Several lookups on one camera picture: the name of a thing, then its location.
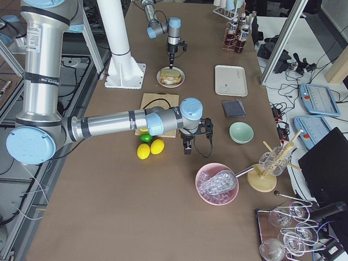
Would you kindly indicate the yellow lemon outer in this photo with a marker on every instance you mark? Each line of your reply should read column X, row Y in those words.
column 143, row 151

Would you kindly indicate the halved lemon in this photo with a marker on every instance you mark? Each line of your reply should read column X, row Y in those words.
column 143, row 130

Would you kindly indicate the copper wire bottle rack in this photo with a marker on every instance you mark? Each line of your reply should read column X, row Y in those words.
column 231, row 42

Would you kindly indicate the green ceramic bowl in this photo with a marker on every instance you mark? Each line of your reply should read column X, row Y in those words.
column 241, row 132

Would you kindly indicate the white round plate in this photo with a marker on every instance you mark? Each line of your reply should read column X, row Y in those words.
column 172, row 86

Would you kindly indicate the wooden cutting board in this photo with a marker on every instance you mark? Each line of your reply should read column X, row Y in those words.
column 163, row 100

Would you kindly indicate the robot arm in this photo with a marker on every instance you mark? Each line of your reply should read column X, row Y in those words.
column 171, row 27
column 40, row 129

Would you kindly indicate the pink bowl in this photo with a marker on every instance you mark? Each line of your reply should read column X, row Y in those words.
column 205, row 173

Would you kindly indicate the bread slice under egg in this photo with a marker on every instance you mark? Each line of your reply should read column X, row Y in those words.
column 169, row 82

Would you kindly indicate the wine glass rack tray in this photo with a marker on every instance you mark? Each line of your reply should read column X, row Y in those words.
column 296, row 248

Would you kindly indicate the glass mug on stand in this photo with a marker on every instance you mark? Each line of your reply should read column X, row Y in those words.
column 273, row 163

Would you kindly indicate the yellow lemon near board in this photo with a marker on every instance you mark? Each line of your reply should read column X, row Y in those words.
column 157, row 146

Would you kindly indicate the cream rectangular tray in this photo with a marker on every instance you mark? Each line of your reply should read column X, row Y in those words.
column 230, row 81

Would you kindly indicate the fried egg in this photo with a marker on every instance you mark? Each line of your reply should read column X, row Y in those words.
column 170, row 78

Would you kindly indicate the aluminium frame post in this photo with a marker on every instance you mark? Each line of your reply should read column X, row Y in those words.
column 284, row 35

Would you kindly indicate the green lime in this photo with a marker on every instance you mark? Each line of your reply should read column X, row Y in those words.
column 146, row 137

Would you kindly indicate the metal ice scoop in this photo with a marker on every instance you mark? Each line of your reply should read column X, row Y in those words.
column 224, row 181

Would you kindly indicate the grey folded cloth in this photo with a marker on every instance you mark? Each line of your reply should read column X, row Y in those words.
column 234, row 108

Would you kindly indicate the white cup rack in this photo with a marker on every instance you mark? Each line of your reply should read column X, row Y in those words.
column 227, row 8

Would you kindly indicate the bottle with white cap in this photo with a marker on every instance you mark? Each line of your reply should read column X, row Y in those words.
column 233, row 26

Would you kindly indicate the wooden mug tree stand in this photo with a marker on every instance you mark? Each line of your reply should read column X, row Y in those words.
column 261, row 180

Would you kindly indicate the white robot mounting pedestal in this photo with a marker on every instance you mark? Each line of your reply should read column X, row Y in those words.
column 123, row 71

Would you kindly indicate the plain bread slice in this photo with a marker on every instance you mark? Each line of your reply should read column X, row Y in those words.
column 169, row 73

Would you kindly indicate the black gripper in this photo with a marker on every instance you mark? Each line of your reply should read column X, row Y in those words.
column 186, row 135
column 172, row 50

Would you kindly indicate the black laptop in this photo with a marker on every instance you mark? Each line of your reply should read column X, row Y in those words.
column 324, row 168

